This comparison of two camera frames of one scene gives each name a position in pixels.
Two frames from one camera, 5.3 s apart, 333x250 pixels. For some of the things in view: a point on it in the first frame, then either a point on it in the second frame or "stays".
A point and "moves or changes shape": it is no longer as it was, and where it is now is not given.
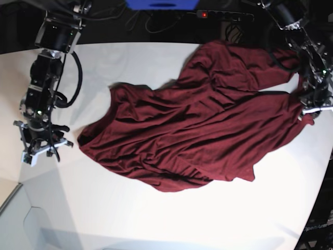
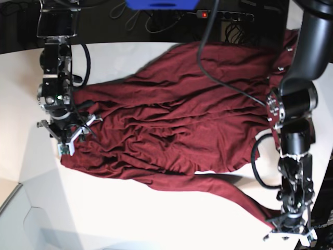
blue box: x=162 y=4 stays
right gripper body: x=41 y=136 -> x=66 y=126
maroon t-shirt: x=209 y=125 moves or changes shape
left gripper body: x=317 y=93 -> x=295 y=224
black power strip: x=225 y=15 stays
